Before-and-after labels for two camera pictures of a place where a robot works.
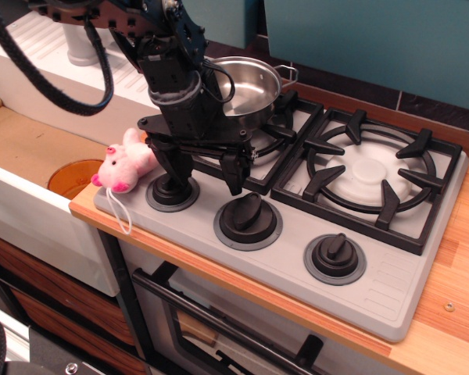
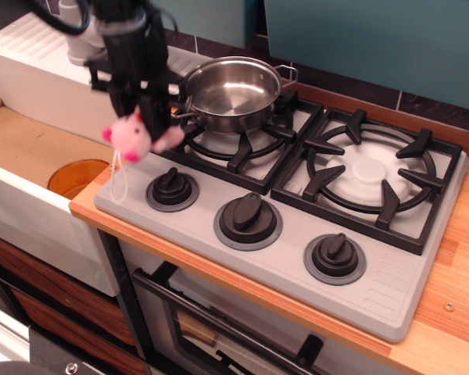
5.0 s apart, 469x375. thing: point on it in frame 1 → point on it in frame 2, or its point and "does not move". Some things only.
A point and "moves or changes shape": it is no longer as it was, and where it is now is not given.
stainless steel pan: (257, 89) does not move
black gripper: (188, 112) → (137, 61)
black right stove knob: (334, 259) does not move
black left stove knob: (163, 195) does not move
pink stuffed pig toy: (121, 165) moves or changes shape
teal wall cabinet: (433, 50) does not move
